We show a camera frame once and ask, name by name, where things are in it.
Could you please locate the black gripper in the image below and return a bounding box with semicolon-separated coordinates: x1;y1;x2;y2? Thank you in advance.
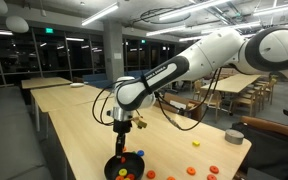
113;120;132;158

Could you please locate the round blue block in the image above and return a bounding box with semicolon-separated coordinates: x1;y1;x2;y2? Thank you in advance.
137;150;145;157

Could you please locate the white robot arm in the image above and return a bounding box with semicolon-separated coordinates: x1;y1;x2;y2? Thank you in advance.
111;26;288;158

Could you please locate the black bowl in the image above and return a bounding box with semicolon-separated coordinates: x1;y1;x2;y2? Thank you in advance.
104;152;145;180

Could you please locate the round yellow block in bowl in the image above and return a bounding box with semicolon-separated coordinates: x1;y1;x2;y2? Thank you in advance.
118;168;128;177

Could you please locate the yellow square block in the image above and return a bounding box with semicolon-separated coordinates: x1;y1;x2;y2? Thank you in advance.
192;141;200;147

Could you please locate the cardboard box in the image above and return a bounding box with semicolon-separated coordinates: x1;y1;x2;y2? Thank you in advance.
155;93;202;121

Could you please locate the white plate on table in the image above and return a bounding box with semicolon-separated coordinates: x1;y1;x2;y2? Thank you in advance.
70;83;84;88

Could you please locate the grey bench sofa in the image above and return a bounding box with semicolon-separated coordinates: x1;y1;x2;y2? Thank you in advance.
0;86;52;180

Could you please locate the grey tape roll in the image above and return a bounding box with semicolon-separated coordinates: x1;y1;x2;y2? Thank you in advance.
225;129;244;145

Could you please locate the brown padded chair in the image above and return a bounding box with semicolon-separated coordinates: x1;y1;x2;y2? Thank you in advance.
240;116;288;136

